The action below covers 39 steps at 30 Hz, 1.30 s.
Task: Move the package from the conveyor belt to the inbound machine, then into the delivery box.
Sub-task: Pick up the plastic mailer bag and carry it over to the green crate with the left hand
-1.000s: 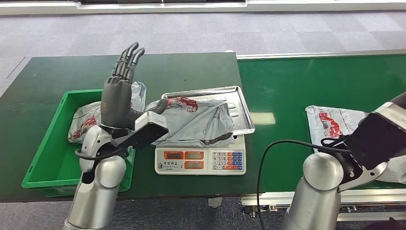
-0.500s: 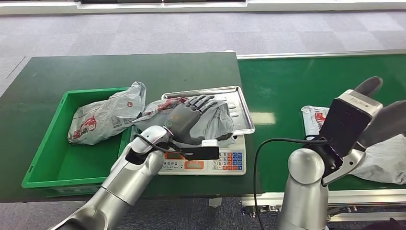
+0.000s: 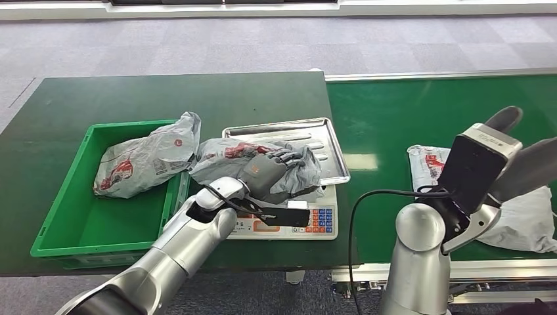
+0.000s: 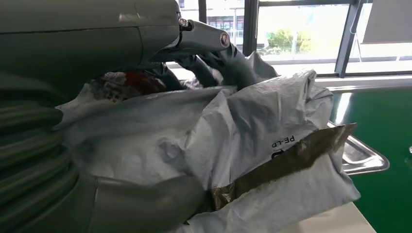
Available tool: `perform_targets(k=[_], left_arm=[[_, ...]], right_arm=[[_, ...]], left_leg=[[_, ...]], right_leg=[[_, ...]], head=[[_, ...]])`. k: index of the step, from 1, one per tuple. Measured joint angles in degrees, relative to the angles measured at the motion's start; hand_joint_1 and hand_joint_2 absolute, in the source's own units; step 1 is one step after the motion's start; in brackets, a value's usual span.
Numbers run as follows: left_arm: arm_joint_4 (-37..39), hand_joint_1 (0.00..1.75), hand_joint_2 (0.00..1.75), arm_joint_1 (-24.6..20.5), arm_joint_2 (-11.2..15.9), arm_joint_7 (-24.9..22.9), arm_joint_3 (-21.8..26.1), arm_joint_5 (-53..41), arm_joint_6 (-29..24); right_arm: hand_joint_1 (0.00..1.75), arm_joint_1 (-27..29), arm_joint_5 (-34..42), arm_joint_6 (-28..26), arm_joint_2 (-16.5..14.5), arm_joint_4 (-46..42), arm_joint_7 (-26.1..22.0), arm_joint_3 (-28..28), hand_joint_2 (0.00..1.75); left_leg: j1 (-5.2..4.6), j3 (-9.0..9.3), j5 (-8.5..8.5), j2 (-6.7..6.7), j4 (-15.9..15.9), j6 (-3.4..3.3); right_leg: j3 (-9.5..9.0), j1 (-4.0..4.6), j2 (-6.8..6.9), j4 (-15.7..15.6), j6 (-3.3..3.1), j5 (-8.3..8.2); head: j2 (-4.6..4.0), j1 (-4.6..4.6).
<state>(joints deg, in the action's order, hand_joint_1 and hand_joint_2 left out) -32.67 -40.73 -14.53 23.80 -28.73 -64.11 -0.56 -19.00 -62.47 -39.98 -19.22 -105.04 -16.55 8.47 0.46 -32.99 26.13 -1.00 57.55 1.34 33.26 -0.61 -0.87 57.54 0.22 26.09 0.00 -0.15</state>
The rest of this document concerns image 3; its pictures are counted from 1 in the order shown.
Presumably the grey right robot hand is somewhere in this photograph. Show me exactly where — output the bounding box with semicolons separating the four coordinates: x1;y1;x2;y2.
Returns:
483;106;557;206

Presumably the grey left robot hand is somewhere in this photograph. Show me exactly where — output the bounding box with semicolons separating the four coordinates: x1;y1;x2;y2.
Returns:
237;148;306;205

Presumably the grey red-print package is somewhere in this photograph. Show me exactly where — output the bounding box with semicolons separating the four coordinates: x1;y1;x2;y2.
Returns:
407;144;557;255
189;137;326;206

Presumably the flat grey red-print package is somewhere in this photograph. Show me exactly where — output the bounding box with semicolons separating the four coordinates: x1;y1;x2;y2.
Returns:
407;144;557;255

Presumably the grey package with round logo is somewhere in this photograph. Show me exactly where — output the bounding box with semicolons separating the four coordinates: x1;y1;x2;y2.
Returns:
93;112;202;200

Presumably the green conveyor belt machine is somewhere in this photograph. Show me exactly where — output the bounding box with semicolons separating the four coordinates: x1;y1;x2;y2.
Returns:
324;67;557;305

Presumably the steel scale tray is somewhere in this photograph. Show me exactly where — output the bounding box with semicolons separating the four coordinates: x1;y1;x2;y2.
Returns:
221;117;351;187

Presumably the white electronic scale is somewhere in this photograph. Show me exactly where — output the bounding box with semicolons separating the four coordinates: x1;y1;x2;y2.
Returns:
226;184;340;242

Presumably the green-topped table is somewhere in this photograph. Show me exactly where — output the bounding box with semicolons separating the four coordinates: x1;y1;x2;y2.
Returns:
0;70;362;286

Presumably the green plastic bin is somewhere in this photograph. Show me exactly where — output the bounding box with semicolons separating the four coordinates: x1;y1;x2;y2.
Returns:
30;119;191;270

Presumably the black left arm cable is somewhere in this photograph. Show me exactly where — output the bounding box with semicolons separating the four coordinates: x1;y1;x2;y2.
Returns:
203;184;276;219

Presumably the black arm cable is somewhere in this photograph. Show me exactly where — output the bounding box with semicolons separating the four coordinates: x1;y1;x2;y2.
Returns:
203;184;276;219
347;188;451;315

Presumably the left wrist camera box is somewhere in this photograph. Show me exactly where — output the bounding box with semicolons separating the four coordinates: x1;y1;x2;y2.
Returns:
256;199;311;228

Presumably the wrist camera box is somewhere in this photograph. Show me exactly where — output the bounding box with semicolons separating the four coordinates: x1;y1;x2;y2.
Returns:
256;199;311;228
437;123;524;215

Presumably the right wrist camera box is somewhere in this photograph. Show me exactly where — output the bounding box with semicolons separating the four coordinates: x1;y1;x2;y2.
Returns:
437;123;524;215

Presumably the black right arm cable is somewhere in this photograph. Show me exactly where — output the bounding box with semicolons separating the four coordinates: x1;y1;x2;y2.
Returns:
347;188;451;315

